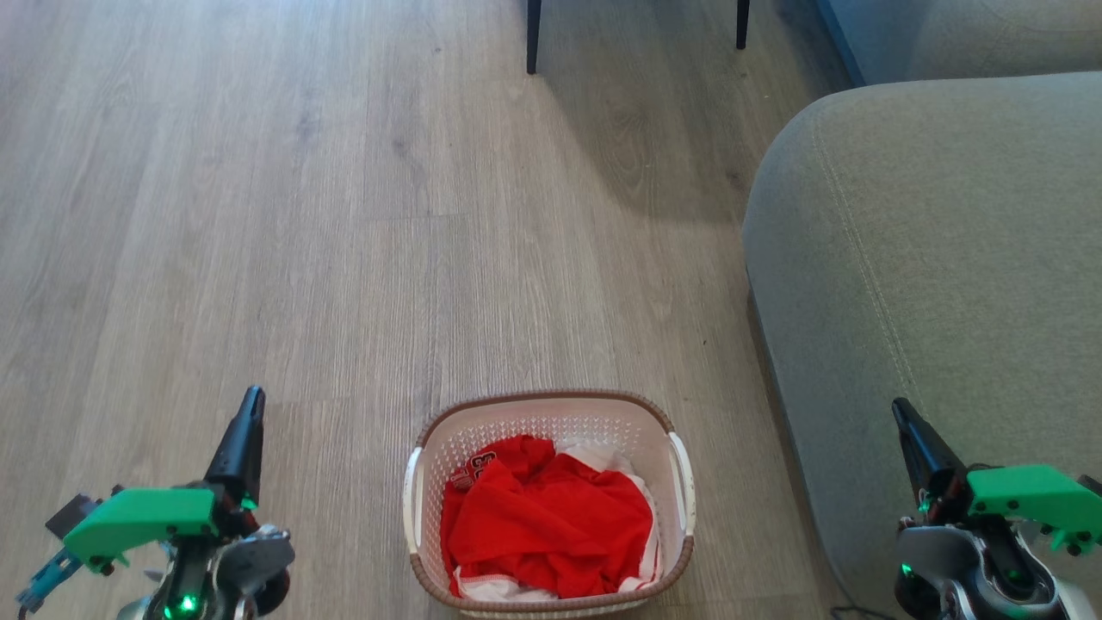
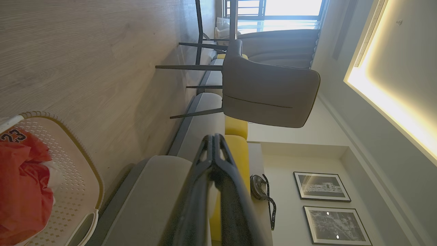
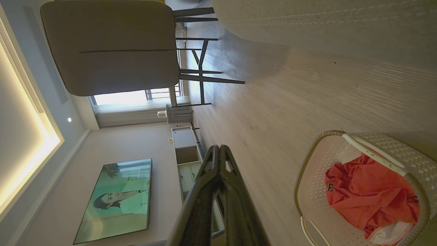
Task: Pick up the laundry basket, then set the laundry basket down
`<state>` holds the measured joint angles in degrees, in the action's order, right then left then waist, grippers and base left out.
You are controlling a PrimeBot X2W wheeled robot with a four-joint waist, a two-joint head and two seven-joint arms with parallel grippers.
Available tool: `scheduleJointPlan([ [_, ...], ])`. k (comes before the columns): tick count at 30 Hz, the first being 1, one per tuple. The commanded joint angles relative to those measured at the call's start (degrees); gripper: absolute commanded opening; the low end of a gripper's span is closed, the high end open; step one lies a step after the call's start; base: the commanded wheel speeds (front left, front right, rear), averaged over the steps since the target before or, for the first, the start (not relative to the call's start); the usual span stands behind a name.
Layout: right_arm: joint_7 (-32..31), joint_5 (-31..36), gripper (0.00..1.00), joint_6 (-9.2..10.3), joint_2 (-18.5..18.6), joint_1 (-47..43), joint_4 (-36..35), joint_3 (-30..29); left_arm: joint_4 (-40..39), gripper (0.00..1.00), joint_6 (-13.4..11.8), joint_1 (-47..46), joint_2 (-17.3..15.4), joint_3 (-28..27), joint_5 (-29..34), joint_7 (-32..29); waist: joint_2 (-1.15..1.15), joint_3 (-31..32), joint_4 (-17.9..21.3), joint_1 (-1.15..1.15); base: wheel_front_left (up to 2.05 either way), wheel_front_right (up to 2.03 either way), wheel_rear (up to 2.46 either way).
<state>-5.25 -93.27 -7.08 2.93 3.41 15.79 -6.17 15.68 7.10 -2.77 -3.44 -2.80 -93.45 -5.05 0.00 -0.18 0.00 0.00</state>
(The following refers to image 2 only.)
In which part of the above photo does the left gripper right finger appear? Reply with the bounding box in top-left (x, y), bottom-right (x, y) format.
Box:
top-left (213, 133), bottom-right (267, 246)

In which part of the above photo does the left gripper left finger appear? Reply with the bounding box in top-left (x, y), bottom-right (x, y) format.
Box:
top-left (160, 134), bottom-right (216, 246)

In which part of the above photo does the cream perforated laundry basket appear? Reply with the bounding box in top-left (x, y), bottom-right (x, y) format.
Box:
top-left (0, 111), bottom-right (105, 246)

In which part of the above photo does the grey fabric sofa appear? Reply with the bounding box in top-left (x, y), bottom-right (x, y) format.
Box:
top-left (85, 51), bottom-right (274, 246)

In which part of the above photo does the large yellow cushion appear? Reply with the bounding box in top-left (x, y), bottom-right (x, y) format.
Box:
top-left (208, 135), bottom-right (252, 246)

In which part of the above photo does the framed black and white picture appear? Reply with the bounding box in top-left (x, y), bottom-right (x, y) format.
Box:
top-left (293, 172), bottom-right (352, 203)
top-left (303, 206), bottom-right (373, 246)

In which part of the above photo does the grey chair with black legs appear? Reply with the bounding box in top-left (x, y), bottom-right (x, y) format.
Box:
top-left (155, 39), bottom-right (321, 129)

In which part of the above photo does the white garment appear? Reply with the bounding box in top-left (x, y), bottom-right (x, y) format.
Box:
top-left (40, 161), bottom-right (64, 206)

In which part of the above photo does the grey curtain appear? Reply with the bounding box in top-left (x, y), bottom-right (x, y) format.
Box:
top-left (237, 29), bottom-right (322, 70)

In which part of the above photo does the red jersey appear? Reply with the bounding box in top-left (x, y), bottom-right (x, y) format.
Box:
top-left (0, 127), bottom-right (55, 245)

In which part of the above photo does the dark framed table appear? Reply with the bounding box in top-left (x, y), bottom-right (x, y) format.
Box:
top-left (195, 0), bottom-right (239, 66)

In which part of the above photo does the white bag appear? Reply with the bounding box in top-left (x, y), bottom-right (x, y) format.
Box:
top-left (214, 17), bottom-right (237, 41)

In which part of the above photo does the ceiling air vent grille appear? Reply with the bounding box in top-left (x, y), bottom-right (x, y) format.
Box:
top-left (353, 0), bottom-right (389, 68)

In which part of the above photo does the window with dark frame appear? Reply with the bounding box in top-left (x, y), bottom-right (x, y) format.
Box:
top-left (224, 0), bottom-right (329, 22)

